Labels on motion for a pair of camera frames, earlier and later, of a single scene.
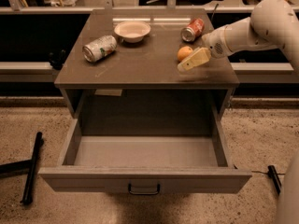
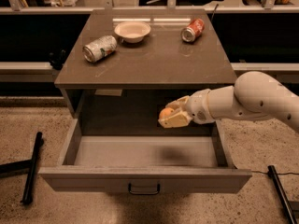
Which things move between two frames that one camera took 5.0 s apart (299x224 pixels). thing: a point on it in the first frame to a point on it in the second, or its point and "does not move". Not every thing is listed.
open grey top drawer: (145, 164) does not move
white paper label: (108, 92) does not move
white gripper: (214, 45) to (198, 106)
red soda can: (193, 29) does not move
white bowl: (133, 31) does not move
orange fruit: (183, 51) to (164, 113)
